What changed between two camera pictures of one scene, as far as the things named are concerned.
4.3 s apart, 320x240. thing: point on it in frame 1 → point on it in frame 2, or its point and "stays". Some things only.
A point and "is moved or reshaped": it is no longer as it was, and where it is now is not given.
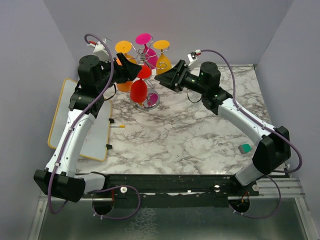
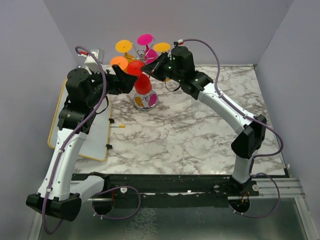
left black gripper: x=127 y=71 → x=122 y=82
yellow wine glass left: x=124 y=47 stays
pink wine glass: x=150 y=56 stays
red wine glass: x=138 y=90 is moved or reshaped
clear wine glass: x=195 y=98 stays
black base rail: x=136 y=189 stays
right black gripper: x=169 y=79 → x=154 y=68
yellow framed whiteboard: x=95 y=145 stays
